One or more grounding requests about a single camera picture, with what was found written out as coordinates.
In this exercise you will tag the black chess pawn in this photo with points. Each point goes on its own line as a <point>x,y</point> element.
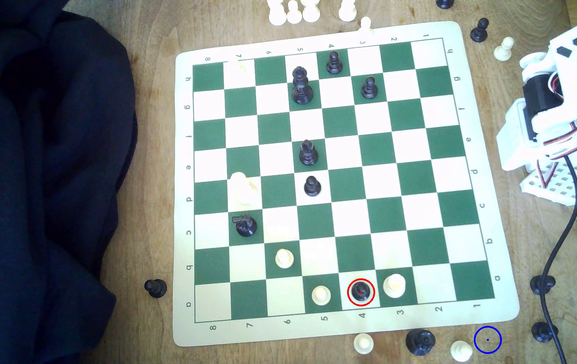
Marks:
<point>361,291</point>
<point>542,284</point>
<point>334,61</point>
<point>369,87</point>
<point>479,30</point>
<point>155,288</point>
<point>544,331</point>
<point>312,185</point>

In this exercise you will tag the black chess bishop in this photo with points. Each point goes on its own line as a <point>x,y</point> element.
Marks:
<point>308,151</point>

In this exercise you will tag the black chess knight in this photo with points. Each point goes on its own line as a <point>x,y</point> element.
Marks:
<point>244,224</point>

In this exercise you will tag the white chess pawn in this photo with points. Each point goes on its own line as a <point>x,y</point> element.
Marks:
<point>504,49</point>
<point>321,295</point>
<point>363,344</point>
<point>365,23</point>
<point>284,258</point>

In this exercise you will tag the white chess piece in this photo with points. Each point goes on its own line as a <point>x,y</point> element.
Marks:
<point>294,12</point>
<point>277,12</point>
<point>461,351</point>
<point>347,10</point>
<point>235,64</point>
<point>311,10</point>

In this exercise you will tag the green white chess mat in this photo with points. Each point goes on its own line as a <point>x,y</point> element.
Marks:
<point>420,151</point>

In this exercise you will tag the white chess rook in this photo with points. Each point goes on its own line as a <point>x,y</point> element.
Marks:
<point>395,285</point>

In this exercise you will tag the black crowned chess piece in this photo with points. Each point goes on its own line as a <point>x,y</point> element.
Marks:
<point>420,342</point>

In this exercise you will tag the dark navy cloth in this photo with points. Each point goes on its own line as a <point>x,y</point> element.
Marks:
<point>41,177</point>

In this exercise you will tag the white perforated base plate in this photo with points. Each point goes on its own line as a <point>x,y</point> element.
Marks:
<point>556,184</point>

